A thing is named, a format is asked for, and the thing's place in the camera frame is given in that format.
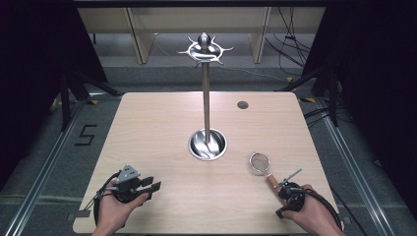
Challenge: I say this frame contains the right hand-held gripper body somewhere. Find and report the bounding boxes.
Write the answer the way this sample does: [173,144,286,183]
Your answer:
[275,167,307,220]

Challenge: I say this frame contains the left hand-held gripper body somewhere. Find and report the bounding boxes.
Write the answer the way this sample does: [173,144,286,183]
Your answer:
[111,163,144,205]

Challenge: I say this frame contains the wooden handled mesh strainer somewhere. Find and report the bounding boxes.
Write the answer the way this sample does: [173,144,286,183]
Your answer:
[248,151,281,193]

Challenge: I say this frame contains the metal utensil rack stand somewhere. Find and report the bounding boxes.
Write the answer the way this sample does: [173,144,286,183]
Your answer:
[176,31,235,162]

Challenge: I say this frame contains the person's left hand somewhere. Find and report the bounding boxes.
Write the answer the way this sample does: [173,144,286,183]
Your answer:
[96,189,150,231]

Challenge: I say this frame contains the person's right hand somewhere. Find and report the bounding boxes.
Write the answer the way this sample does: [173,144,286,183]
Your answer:
[281,183,342,234]

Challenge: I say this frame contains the black tripod stand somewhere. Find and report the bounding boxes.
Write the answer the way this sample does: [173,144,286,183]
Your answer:
[277,63,342,128]
[58,67,123,133]

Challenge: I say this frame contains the black curtain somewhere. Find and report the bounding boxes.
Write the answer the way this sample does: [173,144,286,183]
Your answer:
[300,0,417,207]
[0,0,110,191]

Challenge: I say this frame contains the light wooden furniture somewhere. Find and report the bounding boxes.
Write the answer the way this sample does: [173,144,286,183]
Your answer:
[78,6,327,65]

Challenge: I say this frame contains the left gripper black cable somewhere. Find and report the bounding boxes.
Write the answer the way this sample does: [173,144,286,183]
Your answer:
[86,170,123,227]

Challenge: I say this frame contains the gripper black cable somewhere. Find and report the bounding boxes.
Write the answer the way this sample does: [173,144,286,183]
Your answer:
[86,170,123,227]
[303,188,344,230]

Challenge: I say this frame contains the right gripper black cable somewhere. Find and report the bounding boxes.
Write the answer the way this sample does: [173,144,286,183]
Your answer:
[303,188,344,230]

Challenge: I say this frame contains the aluminium floor rail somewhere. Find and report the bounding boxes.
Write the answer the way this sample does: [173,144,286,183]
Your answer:
[315,96,392,236]
[2,99,89,236]

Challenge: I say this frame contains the black floor cables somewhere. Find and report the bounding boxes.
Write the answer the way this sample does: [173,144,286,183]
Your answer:
[302,106,332,128]

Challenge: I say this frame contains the white floor cable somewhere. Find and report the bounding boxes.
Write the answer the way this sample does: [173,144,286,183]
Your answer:
[222,66,290,84]

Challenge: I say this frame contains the black hanging cables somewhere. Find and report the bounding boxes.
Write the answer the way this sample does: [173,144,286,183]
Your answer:
[264,6,313,77]

